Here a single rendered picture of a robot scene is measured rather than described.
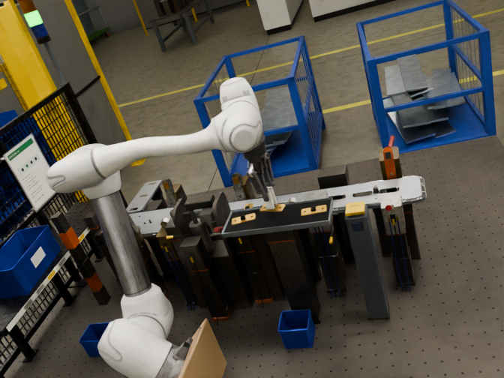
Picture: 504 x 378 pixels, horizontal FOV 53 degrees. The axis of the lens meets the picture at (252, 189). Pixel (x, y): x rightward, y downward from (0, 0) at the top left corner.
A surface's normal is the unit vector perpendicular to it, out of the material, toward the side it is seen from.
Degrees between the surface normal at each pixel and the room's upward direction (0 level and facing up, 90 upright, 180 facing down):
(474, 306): 0
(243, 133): 90
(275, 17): 90
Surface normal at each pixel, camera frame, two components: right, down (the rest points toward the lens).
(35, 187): 0.94, -0.14
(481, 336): -0.29, -0.84
